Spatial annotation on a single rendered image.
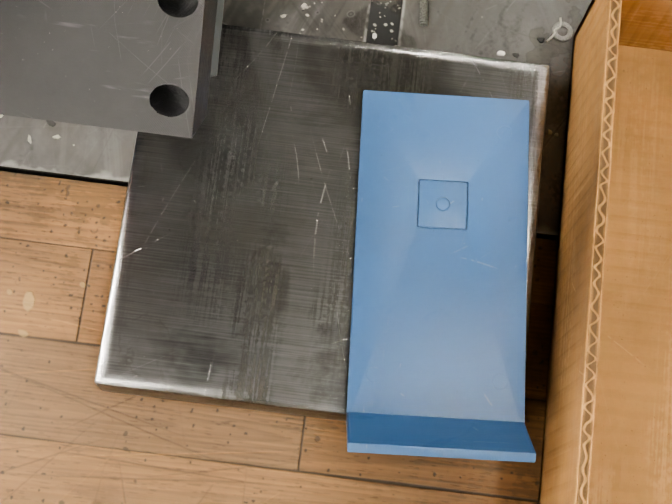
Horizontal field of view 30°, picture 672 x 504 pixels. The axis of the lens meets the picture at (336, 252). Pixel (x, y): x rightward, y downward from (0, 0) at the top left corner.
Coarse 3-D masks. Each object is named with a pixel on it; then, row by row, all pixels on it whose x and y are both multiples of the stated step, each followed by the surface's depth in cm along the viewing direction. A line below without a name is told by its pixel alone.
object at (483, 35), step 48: (240, 0) 56; (288, 0) 56; (336, 0) 56; (384, 0) 56; (432, 0) 56; (480, 0) 57; (528, 0) 57; (576, 0) 57; (432, 48) 56; (480, 48) 56; (528, 48) 56; (0, 144) 54; (48, 144) 54; (96, 144) 54
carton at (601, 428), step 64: (640, 0) 51; (576, 64) 55; (640, 64) 55; (576, 128) 53; (640, 128) 55; (576, 192) 51; (640, 192) 54; (576, 256) 49; (640, 256) 53; (576, 320) 48; (640, 320) 52; (576, 384) 46; (640, 384) 52; (576, 448) 45; (640, 448) 51
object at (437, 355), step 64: (384, 128) 52; (448, 128) 52; (512, 128) 52; (384, 192) 51; (512, 192) 52; (384, 256) 51; (448, 256) 51; (512, 256) 51; (384, 320) 50; (448, 320) 50; (512, 320) 50; (384, 384) 49; (448, 384) 50; (512, 384) 50; (384, 448) 46; (448, 448) 46; (512, 448) 47
